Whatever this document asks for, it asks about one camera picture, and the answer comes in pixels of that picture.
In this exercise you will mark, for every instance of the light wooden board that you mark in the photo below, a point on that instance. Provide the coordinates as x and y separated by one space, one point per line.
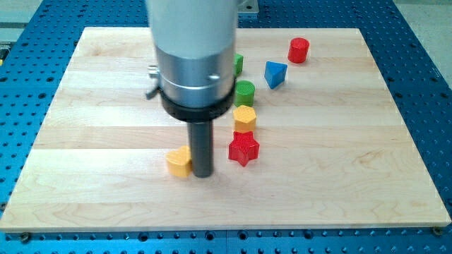
334 150

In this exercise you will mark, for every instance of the green cylinder block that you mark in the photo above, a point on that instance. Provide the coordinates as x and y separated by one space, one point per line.
244 93

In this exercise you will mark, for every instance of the red star block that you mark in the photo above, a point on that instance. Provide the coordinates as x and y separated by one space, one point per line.
243 147

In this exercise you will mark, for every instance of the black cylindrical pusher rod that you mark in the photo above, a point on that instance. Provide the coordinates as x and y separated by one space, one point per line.
200 129

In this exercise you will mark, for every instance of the blue perforated metal base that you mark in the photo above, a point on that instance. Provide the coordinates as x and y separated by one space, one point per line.
36 63

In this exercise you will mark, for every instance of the yellow hexagon block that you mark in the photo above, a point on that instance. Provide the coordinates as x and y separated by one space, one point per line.
244 119

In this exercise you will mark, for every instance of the red cylinder block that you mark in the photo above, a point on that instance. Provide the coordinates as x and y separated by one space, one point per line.
298 50

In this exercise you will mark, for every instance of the blue triangle block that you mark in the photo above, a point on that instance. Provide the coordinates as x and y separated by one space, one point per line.
275 74

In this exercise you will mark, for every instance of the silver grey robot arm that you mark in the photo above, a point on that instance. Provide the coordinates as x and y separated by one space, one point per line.
194 43

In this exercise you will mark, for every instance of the yellow heart block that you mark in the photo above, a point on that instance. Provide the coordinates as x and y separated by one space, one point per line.
179 162

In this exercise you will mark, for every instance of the green cube block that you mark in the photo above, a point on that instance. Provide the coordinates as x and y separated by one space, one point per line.
238 64

